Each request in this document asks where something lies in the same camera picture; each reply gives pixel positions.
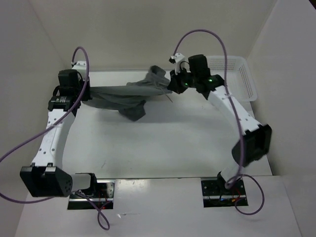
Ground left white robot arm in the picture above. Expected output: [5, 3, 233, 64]
[20, 61, 99, 198]

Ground grey shorts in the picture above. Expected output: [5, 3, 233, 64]
[84, 65, 172, 121]

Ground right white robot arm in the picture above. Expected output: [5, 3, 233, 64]
[167, 53, 272, 194]

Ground white plastic basket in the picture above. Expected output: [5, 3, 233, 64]
[206, 56, 257, 102]

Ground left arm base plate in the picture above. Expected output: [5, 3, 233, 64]
[67, 179, 115, 210]

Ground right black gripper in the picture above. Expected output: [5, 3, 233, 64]
[167, 66, 198, 94]

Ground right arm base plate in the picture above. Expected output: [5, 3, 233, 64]
[201, 177, 248, 208]

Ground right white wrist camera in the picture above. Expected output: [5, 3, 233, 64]
[169, 53, 186, 75]

